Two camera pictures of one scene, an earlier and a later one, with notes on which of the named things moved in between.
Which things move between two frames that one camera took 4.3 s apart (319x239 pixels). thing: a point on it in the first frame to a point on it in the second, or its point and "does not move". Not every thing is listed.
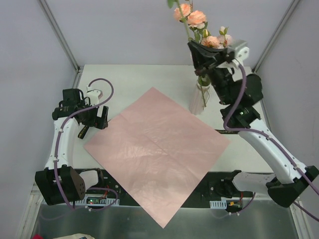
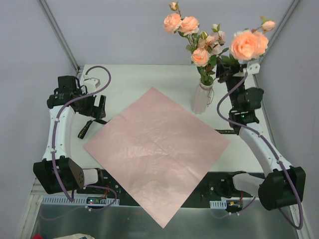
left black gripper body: (101, 118) to (100, 106)
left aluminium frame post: (58, 32) does not move
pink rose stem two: (196, 27) to (186, 26)
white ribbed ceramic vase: (199, 102) does not move
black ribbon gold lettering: (83, 132) does not move
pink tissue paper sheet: (158, 152) does not move
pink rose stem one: (209, 40) to (249, 45)
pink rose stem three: (223, 31) to (205, 56)
